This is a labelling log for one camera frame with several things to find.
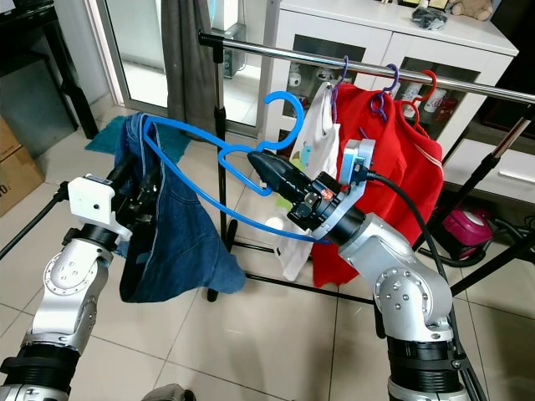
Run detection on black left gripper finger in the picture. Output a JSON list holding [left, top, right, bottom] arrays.
[[102, 157, 136, 191]]

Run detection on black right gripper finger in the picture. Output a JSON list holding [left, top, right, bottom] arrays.
[[251, 163, 304, 203], [247, 150, 312, 186]]

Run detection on blue denim shorts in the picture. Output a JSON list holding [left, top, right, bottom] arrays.
[[117, 113, 248, 303]]

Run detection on purple plastic hanger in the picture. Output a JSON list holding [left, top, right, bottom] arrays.
[[330, 56, 352, 122], [361, 64, 402, 148]]

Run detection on red plastic hanger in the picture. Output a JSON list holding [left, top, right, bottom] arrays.
[[400, 69, 440, 126]]

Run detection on teal floor mat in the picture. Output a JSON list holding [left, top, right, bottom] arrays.
[[85, 114, 148, 159]]

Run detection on red polo shirt striped trim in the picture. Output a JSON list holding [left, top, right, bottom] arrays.
[[372, 96, 446, 251]]

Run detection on metal clothes rack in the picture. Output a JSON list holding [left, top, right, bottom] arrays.
[[199, 30, 535, 342]]

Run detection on glass sliding door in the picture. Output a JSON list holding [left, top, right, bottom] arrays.
[[92, 0, 268, 123]]

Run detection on grey curtain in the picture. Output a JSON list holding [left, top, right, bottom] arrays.
[[160, 0, 218, 140]]

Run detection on pink floor appliance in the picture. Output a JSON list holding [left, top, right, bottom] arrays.
[[439, 207, 497, 267]]

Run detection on white glass-door cabinet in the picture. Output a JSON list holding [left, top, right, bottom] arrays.
[[259, 0, 535, 206]]

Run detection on black tripod stand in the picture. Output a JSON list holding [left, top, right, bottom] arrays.
[[410, 115, 535, 300]]

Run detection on black side table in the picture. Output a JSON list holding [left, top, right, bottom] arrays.
[[0, 0, 98, 140]]

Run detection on brown teddy bear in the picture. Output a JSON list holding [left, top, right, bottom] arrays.
[[450, 0, 494, 23]]

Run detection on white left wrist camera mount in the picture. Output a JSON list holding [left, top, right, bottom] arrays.
[[67, 174, 123, 244]]

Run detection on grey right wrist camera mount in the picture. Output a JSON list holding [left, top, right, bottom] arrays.
[[309, 138, 376, 244]]

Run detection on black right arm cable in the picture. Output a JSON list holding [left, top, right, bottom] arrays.
[[366, 171, 486, 401]]

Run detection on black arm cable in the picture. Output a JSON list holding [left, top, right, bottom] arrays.
[[366, 171, 486, 401], [0, 190, 70, 261]]

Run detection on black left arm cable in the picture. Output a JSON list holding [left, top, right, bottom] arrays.
[[0, 190, 70, 261]]

